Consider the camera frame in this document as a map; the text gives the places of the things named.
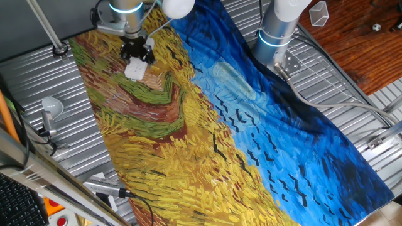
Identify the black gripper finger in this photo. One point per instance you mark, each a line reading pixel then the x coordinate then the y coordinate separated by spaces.
pixel 124 52
pixel 150 56

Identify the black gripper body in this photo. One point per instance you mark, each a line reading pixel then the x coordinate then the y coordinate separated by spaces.
pixel 135 45

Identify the white power strip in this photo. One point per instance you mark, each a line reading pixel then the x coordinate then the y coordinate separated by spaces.
pixel 135 69

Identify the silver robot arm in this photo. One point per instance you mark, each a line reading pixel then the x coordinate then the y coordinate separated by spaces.
pixel 276 25

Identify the metal pole with base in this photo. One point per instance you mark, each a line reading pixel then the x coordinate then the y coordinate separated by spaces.
pixel 47 26

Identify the wheatfield painting print cloth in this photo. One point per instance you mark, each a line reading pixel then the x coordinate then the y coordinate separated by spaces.
pixel 220 141

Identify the orange tube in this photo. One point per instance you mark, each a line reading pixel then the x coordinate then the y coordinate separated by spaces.
pixel 6 119

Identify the orange emergency stop box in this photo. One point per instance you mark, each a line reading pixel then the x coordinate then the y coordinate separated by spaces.
pixel 50 207

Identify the clear plastic cup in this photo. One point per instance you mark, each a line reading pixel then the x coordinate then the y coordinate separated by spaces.
pixel 318 14

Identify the grey box red button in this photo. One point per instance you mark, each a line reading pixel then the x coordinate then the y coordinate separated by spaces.
pixel 61 221

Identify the black keyboard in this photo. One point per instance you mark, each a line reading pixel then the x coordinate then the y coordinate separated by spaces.
pixel 15 207

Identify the small black white ball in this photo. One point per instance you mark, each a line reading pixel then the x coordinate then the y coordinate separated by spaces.
pixel 376 27

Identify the aluminium profile bar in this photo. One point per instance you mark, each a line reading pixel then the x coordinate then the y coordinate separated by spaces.
pixel 392 128

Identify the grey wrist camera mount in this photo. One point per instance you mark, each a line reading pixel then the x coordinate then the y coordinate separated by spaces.
pixel 110 29

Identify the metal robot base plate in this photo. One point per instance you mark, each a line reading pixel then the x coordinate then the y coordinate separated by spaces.
pixel 292 64

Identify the aluminium frame bar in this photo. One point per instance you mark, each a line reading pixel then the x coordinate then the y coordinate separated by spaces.
pixel 47 179

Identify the metal corner bracket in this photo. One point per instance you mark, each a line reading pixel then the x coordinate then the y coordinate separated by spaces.
pixel 375 142

